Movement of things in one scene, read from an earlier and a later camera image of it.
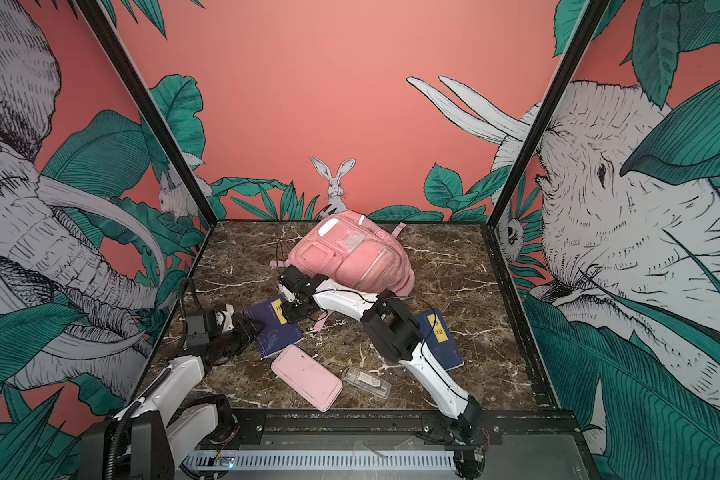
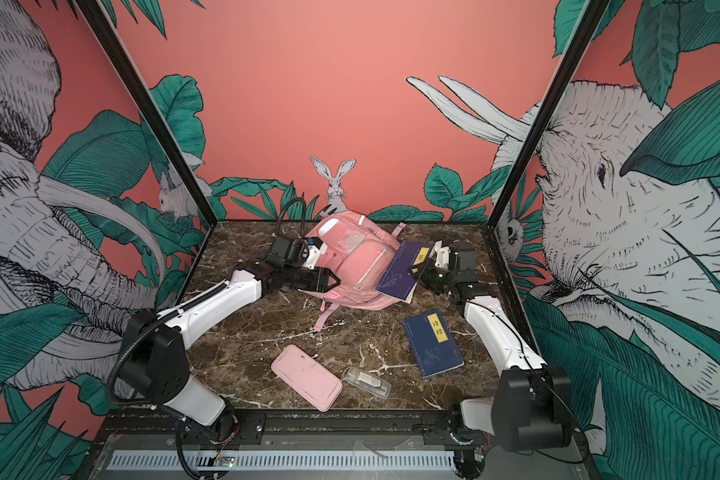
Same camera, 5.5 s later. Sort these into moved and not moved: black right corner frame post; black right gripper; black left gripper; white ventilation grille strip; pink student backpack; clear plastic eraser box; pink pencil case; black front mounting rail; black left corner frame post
Moved: black right gripper; black left gripper; pink student backpack
Not moved: clear plastic eraser box; black front mounting rail; black left corner frame post; black right corner frame post; white ventilation grille strip; pink pencil case
